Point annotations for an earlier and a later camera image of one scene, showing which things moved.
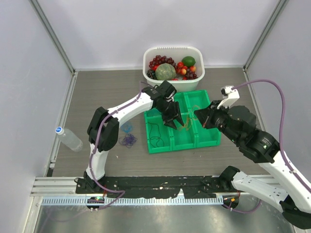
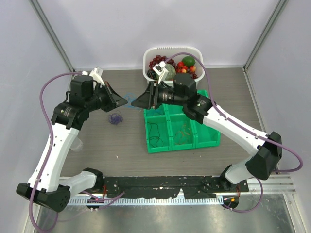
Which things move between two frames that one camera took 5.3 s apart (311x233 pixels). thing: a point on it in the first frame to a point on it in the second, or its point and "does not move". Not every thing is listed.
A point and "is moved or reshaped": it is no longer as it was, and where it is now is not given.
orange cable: (187, 118) to (183, 135)
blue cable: (127, 127) is moved or reshaped
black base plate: (136, 187) does not move
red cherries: (182, 69) does not move
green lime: (188, 61) does not move
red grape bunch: (158, 60) does not move
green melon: (165, 72) does not move
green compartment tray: (160, 138) does not move
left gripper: (167, 119) to (114, 99)
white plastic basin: (177, 53) does not move
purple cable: (128, 140) is moved or reshaped
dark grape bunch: (151, 74) does not move
